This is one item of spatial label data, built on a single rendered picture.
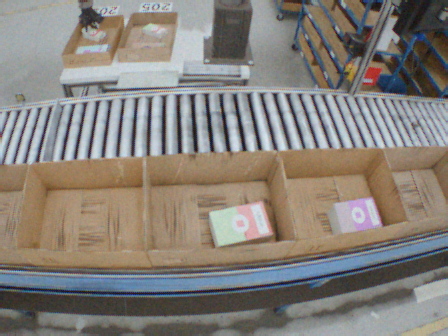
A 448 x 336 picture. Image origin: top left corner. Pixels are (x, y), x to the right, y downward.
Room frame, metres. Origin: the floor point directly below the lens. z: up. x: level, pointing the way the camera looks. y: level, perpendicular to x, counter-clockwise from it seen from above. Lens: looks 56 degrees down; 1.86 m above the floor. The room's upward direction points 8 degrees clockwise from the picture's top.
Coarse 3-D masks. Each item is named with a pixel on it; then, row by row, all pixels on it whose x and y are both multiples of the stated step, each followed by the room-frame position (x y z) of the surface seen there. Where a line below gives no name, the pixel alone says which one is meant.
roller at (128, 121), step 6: (126, 102) 1.02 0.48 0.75; (132, 102) 1.03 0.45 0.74; (126, 108) 0.98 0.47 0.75; (132, 108) 0.99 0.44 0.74; (126, 114) 0.95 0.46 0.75; (132, 114) 0.96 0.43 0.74; (126, 120) 0.91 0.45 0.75; (132, 120) 0.93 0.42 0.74; (126, 126) 0.88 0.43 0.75; (132, 126) 0.90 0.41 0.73; (126, 132) 0.85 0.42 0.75; (132, 132) 0.86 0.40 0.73; (126, 138) 0.82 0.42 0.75; (120, 144) 0.79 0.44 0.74; (126, 144) 0.79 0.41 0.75; (120, 150) 0.76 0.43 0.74; (126, 150) 0.76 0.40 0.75; (120, 156) 0.73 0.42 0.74
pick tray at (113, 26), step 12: (84, 24) 1.61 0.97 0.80; (108, 24) 1.63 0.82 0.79; (120, 24) 1.55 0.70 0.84; (72, 36) 1.43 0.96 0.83; (108, 36) 1.53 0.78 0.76; (120, 36) 1.52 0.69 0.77; (72, 48) 1.39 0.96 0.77; (72, 60) 1.24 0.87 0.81; (84, 60) 1.25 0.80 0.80; (96, 60) 1.26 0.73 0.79; (108, 60) 1.27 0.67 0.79
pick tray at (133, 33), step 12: (144, 12) 1.68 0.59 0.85; (156, 12) 1.69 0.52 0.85; (168, 12) 1.70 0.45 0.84; (132, 24) 1.65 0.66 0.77; (144, 24) 1.68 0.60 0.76; (156, 24) 1.69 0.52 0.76; (168, 24) 1.70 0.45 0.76; (132, 36) 1.54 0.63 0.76; (144, 36) 1.55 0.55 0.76; (168, 36) 1.56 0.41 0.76; (120, 48) 1.30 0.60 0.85; (132, 48) 1.31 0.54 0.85; (144, 48) 1.32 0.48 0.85; (156, 48) 1.32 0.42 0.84; (168, 48) 1.33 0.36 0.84; (120, 60) 1.30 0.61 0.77; (132, 60) 1.31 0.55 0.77; (144, 60) 1.32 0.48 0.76; (156, 60) 1.33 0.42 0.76; (168, 60) 1.33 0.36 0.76
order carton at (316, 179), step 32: (288, 160) 0.64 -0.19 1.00; (320, 160) 0.67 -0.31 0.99; (352, 160) 0.69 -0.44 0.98; (384, 160) 0.67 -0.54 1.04; (288, 192) 0.49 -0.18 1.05; (320, 192) 0.61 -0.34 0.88; (352, 192) 0.62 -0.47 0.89; (384, 192) 0.59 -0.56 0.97; (320, 224) 0.48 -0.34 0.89; (384, 224) 0.49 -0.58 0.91; (288, 256) 0.35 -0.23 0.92
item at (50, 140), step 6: (60, 108) 0.94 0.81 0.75; (54, 114) 0.86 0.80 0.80; (60, 114) 0.92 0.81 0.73; (54, 120) 0.84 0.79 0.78; (54, 126) 0.82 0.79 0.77; (48, 132) 0.75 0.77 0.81; (54, 132) 0.80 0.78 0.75; (48, 138) 0.73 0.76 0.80; (54, 138) 0.78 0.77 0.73; (48, 144) 0.71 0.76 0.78; (48, 150) 0.69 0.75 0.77; (42, 156) 0.63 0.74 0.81; (48, 156) 0.67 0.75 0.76
